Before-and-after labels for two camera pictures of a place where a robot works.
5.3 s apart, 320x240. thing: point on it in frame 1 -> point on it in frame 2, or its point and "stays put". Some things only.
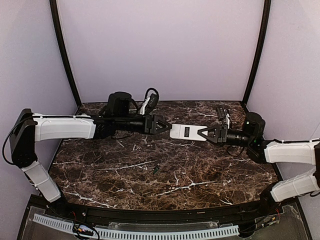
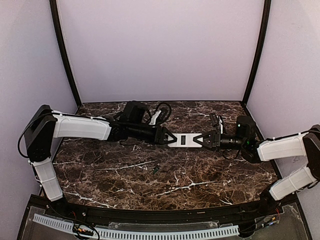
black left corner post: x=54 y=7 stays put
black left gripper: x=148 y=124 -> x=158 y=135
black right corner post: x=267 y=7 stays put
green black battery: x=156 y=169 stays put
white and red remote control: x=187 y=132 -> x=185 y=140
